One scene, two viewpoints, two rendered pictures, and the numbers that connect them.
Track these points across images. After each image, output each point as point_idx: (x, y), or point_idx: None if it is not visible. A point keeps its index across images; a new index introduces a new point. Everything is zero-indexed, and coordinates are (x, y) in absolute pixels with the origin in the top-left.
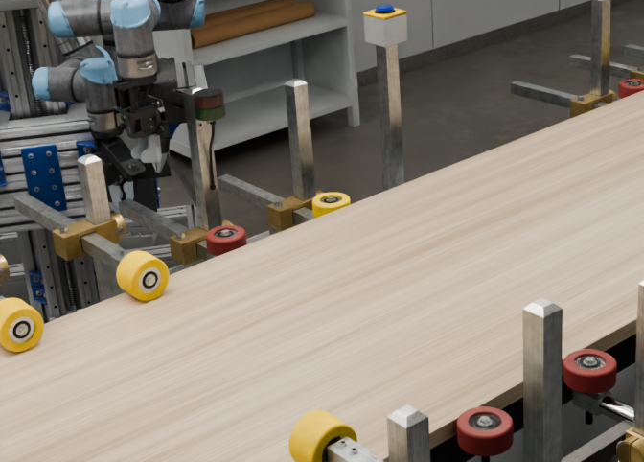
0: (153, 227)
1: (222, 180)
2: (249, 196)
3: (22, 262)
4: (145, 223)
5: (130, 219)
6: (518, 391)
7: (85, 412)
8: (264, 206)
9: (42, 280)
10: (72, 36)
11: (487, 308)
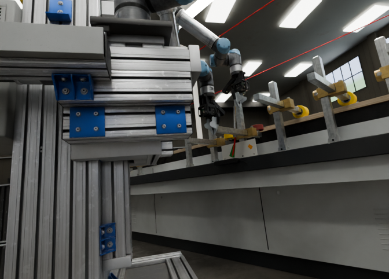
0: (235, 131)
1: (192, 138)
2: (204, 140)
3: (98, 216)
4: (231, 131)
5: (223, 131)
6: None
7: None
8: (210, 142)
9: (112, 228)
10: (227, 52)
11: None
